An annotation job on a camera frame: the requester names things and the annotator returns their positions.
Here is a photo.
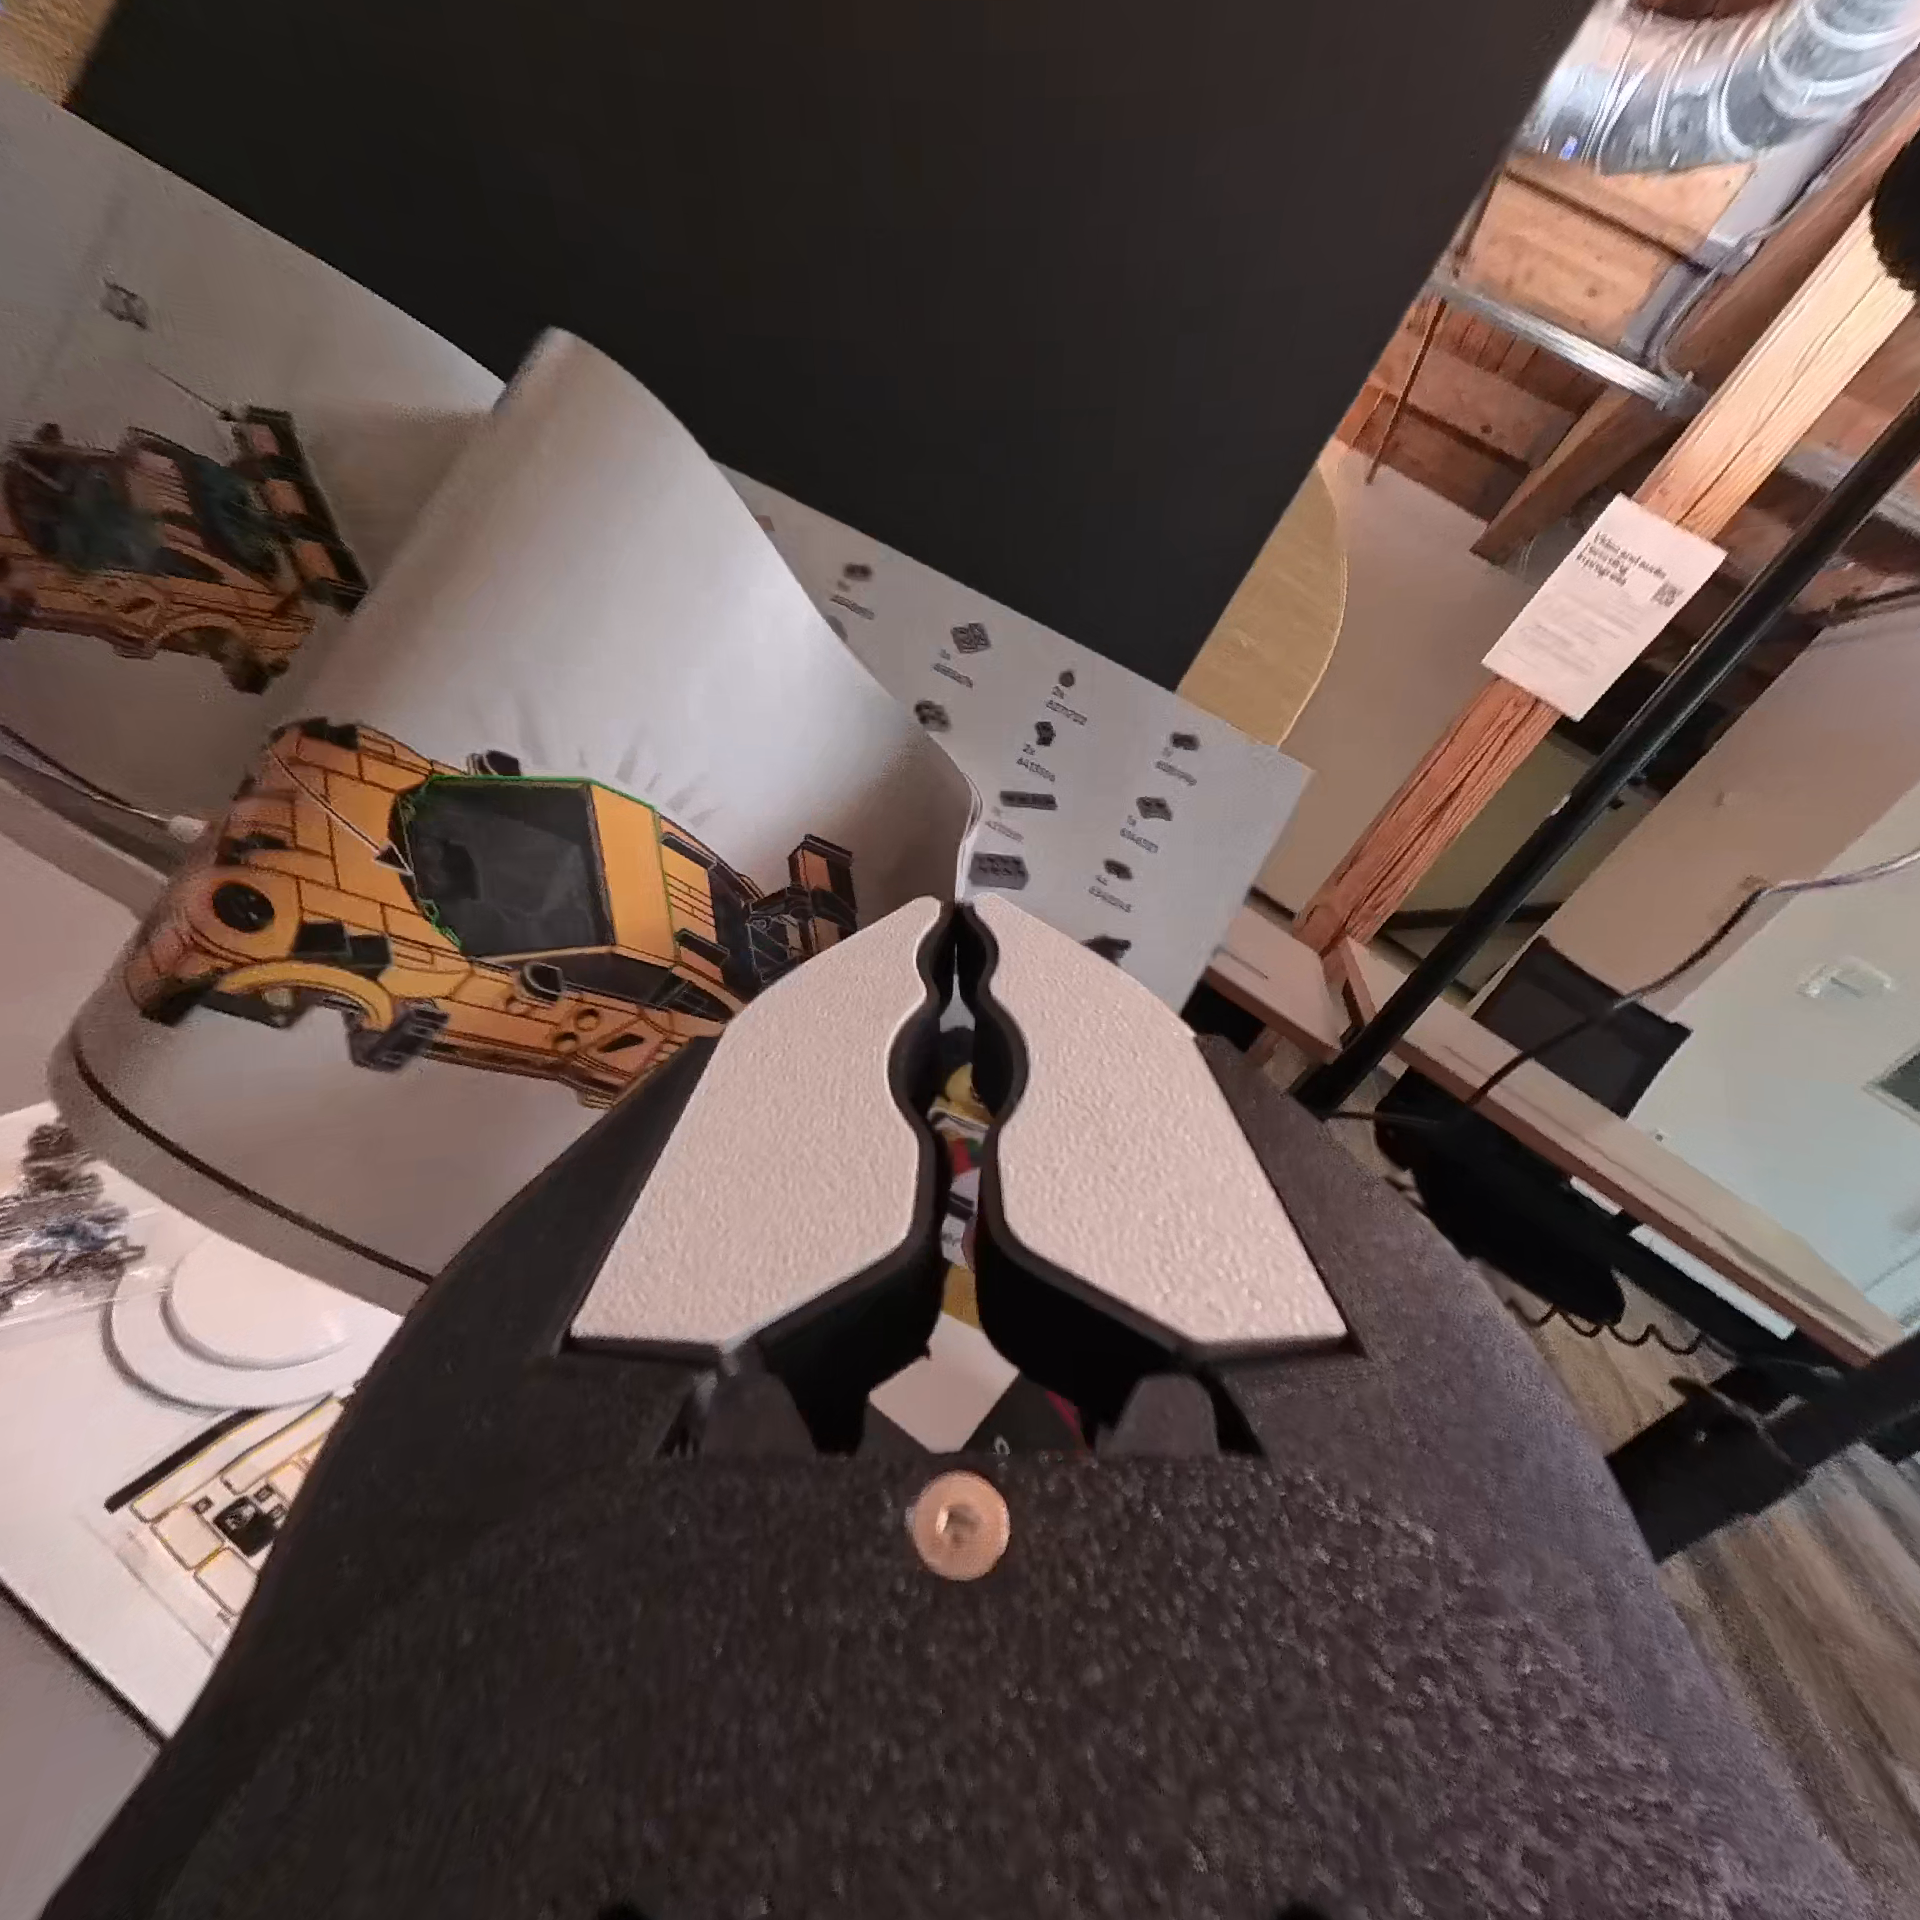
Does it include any lego sticker sheet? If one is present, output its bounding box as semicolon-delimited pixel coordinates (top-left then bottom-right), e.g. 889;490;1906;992
101;1394;355;1631

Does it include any black box under desk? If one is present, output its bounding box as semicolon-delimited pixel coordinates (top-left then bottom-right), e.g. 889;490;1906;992
1472;930;1691;1123

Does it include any black metal pole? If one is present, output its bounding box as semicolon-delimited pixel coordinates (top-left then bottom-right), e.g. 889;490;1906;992
1296;429;1920;1123

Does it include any black coiled cable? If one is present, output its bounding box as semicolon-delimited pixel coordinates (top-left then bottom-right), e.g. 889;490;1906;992
1498;1289;1730;1358

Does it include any plastic bag of lego parts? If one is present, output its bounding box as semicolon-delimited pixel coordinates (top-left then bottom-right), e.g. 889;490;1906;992
0;1119;155;1323

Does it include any silver ventilation duct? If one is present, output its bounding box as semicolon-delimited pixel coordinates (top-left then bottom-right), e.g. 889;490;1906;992
1509;0;1885;153

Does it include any white paper notice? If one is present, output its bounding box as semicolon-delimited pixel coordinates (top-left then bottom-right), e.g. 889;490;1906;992
1481;490;1730;721

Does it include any lego instruction booklet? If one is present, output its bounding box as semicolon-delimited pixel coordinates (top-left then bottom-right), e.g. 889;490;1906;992
0;76;1319;1311

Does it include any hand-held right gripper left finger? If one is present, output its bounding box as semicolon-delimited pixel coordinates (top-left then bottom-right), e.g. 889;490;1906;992
569;897;961;1453

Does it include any white book stand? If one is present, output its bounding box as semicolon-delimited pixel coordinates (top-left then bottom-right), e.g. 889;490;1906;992
0;1104;435;1743

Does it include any grey desk with wood edge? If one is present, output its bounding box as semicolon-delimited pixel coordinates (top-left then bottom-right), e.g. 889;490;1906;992
1199;897;1906;1367

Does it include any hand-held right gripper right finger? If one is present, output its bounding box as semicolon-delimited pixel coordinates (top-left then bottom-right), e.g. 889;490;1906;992
961;897;1357;1453

